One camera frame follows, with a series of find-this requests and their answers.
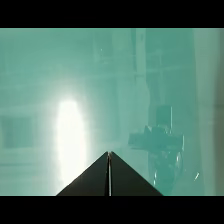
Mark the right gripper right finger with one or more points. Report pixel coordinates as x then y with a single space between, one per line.
128 182

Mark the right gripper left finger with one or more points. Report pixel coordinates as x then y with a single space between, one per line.
93 182

